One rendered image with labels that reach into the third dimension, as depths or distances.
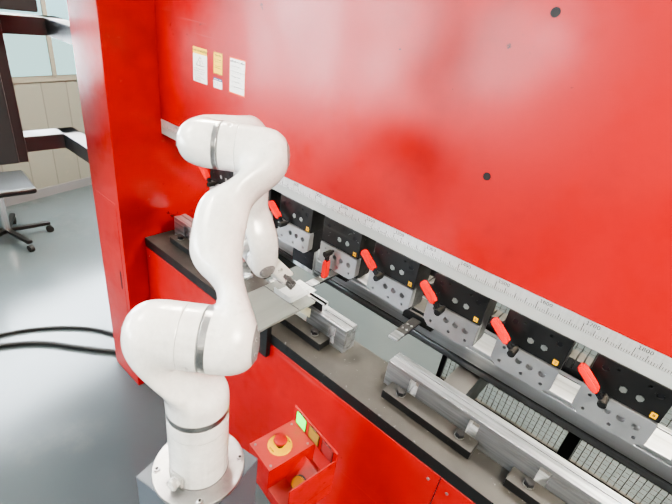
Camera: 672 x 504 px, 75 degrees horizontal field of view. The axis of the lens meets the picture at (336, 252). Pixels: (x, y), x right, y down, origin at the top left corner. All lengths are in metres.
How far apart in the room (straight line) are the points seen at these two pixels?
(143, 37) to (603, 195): 1.63
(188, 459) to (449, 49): 1.00
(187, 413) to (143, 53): 1.45
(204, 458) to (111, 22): 1.50
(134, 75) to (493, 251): 1.48
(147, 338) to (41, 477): 1.70
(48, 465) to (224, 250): 1.81
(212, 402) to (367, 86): 0.83
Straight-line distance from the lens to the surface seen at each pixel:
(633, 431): 1.19
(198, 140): 0.92
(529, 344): 1.15
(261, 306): 1.51
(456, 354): 1.61
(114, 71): 1.94
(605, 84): 0.98
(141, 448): 2.42
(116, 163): 2.01
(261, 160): 0.88
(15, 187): 3.93
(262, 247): 1.20
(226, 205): 0.84
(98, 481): 2.36
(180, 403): 0.87
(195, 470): 1.01
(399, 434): 1.38
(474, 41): 1.06
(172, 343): 0.78
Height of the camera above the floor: 1.90
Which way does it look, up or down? 29 degrees down
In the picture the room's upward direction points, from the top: 9 degrees clockwise
